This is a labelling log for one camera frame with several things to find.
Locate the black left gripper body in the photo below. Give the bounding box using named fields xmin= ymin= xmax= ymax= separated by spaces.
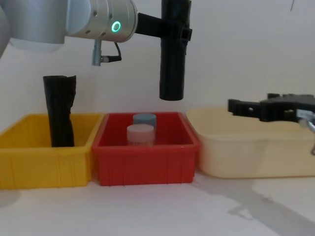
xmin=136 ymin=12 xmax=165 ymax=38

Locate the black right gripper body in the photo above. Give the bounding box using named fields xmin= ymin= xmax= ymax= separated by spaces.
xmin=260 ymin=93 xmax=315 ymax=123

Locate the black taped cylinder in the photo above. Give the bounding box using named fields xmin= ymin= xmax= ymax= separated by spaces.
xmin=158 ymin=0 xmax=192 ymax=101
xmin=42 ymin=74 xmax=77 ymax=148

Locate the cream plastic bin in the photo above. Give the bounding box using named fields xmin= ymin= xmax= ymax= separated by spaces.
xmin=185 ymin=106 xmax=315 ymax=179

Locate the jar with blue lid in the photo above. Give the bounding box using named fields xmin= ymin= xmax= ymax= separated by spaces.
xmin=132 ymin=113 xmax=158 ymax=130

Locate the jar with pale pink lid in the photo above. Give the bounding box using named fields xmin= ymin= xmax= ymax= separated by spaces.
xmin=126 ymin=124 xmax=155 ymax=148

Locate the red plastic bin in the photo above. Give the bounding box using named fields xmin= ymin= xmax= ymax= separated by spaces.
xmin=91 ymin=112 xmax=201 ymax=187

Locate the white table cloth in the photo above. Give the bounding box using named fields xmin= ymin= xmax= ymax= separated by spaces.
xmin=0 ymin=172 xmax=315 ymax=236

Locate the yellow plastic bin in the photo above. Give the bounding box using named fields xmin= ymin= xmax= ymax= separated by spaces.
xmin=0 ymin=113 xmax=105 ymax=190

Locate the thin dark cable silver plug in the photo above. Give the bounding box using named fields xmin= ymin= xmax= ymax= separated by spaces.
xmin=91 ymin=40 xmax=123 ymax=66

